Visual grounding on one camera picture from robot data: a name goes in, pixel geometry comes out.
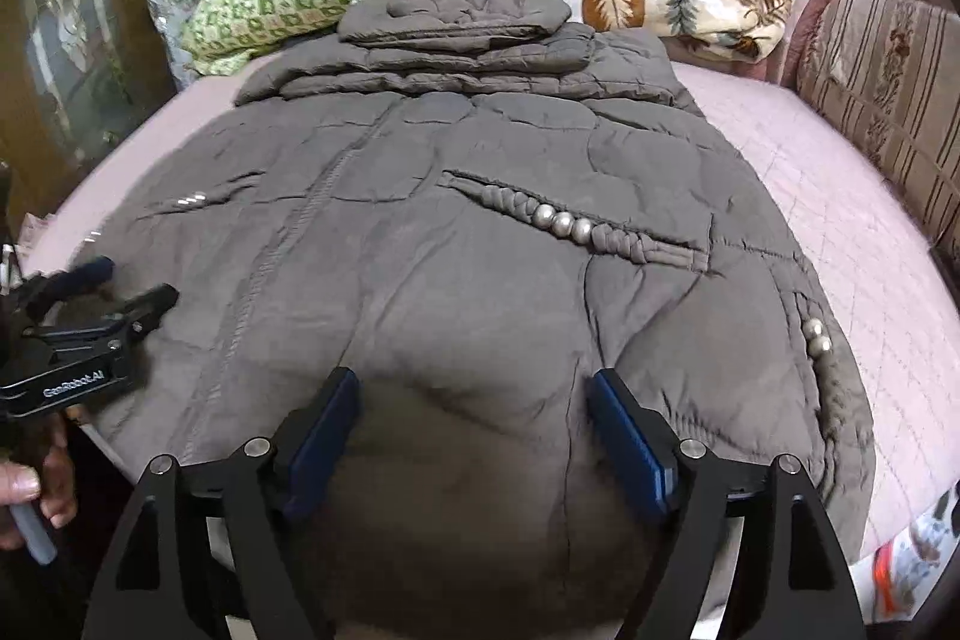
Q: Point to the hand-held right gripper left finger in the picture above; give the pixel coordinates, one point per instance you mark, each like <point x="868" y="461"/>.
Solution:
<point x="322" y="437"/>

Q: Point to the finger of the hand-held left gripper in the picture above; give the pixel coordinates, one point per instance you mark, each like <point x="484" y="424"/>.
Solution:
<point x="146" y="306"/>
<point x="90" y="276"/>

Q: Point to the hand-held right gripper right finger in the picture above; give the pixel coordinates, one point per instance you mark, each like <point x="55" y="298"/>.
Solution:
<point x="630" y="445"/>

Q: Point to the grey puffer jacket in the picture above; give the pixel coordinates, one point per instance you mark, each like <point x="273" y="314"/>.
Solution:
<point x="450" y="197"/>

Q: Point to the person's left hand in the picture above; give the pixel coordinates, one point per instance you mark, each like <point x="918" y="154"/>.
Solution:
<point x="60" y="467"/>

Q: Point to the wooden glass door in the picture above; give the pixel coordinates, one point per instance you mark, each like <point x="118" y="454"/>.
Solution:
<point x="75" y="48"/>

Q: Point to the white orange patterned cloth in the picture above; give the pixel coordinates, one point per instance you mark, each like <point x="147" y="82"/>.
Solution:
<point x="915" y="542"/>

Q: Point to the green checked pillow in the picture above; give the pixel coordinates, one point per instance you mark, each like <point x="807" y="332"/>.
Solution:
<point x="262" y="3"/>

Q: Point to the striped floral cushion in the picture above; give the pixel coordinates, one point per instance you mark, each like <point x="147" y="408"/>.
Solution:
<point x="885" y="85"/>

